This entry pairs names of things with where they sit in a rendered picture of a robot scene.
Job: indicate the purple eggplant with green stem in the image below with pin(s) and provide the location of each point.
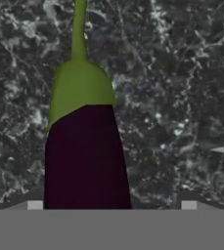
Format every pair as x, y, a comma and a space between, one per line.
85, 156

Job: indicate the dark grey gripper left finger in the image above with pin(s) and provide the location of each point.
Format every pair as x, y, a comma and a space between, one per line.
34, 204

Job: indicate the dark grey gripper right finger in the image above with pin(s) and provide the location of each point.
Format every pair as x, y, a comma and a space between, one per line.
189, 204

